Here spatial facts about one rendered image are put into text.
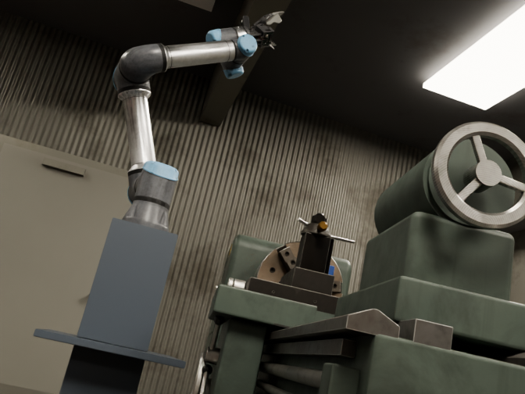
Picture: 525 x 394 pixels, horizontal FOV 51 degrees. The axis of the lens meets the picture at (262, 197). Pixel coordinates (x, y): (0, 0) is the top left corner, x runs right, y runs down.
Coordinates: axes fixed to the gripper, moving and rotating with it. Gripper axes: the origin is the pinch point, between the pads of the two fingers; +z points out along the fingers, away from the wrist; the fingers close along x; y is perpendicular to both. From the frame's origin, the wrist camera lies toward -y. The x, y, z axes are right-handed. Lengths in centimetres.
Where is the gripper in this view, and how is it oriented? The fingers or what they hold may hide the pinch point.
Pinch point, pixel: (279, 27)
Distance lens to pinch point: 241.7
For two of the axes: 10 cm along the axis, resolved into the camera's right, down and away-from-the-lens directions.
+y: 5.6, 6.5, -5.1
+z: 8.0, -2.7, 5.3
